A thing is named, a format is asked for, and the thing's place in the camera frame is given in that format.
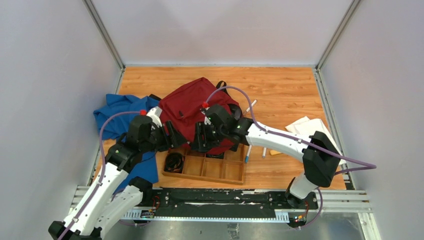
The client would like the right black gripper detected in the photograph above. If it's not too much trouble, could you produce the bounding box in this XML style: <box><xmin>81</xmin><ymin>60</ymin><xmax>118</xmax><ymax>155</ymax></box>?
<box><xmin>191</xmin><ymin>121</ymin><xmax>228</xmax><ymax>151</ymax></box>

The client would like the red backpack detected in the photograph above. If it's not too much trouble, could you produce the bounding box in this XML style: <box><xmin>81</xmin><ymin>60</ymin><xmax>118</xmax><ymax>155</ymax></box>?
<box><xmin>158</xmin><ymin>77</ymin><xmax>241</xmax><ymax>155</ymax></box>

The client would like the white marker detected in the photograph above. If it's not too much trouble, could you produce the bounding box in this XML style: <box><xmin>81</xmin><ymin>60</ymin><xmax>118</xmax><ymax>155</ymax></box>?
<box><xmin>243</xmin><ymin>99</ymin><xmax>257</xmax><ymax>116</ymax></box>

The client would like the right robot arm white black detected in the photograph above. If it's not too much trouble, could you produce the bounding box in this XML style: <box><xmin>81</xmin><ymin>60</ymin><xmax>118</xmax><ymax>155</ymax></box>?
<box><xmin>190</xmin><ymin>104</ymin><xmax>341</xmax><ymax>209</ymax></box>

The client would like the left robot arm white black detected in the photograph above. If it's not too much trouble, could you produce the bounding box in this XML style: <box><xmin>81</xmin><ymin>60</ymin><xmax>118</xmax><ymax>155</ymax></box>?
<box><xmin>48</xmin><ymin>113</ymin><xmax>187</xmax><ymax>240</ymax></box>

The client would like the wooden compartment tray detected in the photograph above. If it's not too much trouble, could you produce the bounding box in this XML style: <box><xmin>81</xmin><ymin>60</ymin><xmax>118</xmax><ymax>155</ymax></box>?
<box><xmin>161</xmin><ymin>145</ymin><xmax>246</xmax><ymax>185</ymax></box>

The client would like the blue cloth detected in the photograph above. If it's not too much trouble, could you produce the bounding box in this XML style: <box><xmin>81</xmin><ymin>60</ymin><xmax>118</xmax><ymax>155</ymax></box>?
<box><xmin>93</xmin><ymin>93</ymin><xmax>163</xmax><ymax>191</ymax></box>

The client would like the blue capped marker left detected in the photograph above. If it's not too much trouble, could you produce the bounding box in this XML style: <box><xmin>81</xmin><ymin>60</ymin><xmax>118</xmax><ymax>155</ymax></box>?
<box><xmin>244</xmin><ymin>145</ymin><xmax>253</xmax><ymax>164</ymax></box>

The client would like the blue capped marker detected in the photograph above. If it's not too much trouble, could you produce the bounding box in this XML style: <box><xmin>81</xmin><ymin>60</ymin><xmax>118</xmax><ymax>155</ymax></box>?
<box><xmin>244</xmin><ymin>145</ymin><xmax>253</xmax><ymax>164</ymax></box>
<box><xmin>262</xmin><ymin>147</ymin><xmax>267</xmax><ymax>159</ymax></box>

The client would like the blue capped marker right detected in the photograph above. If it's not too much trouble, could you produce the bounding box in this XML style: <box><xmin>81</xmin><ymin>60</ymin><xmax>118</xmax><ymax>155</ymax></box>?
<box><xmin>262</xmin><ymin>147</ymin><xmax>267</xmax><ymax>159</ymax></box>

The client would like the white paper towel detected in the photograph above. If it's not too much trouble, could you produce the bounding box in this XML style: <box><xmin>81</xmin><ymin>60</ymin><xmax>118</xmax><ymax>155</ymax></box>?
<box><xmin>285</xmin><ymin>116</ymin><xmax>341</xmax><ymax>154</ymax></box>

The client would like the coiled cable tray middle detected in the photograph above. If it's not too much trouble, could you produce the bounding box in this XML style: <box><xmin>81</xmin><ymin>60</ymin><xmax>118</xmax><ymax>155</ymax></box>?
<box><xmin>205</xmin><ymin>152</ymin><xmax>225</xmax><ymax>160</ymax></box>

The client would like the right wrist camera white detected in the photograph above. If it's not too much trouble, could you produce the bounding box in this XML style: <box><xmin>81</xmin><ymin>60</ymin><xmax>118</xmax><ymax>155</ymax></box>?
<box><xmin>200</xmin><ymin>107</ymin><xmax>212</xmax><ymax>125</ymax></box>

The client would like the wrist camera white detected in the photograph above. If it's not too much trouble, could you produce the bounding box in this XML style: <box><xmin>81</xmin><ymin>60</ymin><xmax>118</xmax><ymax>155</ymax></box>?
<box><xmin>146</xmin><ymin>106</ymin><xmax>163</xmax><ymax>130</ymax></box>
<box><xmin>200</xmin><ymin>107</ymin><xmax>212</xmax><ymax>125</ymax></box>

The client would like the coiled black cable front left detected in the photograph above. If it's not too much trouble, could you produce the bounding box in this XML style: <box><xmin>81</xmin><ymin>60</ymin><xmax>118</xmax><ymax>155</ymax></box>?
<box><xmin>163</xmin><ymin>152</ymin><xmax>186</xmax><ymax>174</ymax></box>

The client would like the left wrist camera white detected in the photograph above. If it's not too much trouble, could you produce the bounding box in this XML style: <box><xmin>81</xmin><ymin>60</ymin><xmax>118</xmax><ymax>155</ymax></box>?
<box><xmin>146</xmin><ymin>106</ymin><xmax>163</xmax><ymax>130</ymax></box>

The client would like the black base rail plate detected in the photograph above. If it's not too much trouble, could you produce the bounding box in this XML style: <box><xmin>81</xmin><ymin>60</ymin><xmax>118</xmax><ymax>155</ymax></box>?
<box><xmin>129</xmin><ymin>188</ymin><xmax>320</xmax><ymax>222</ymax></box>

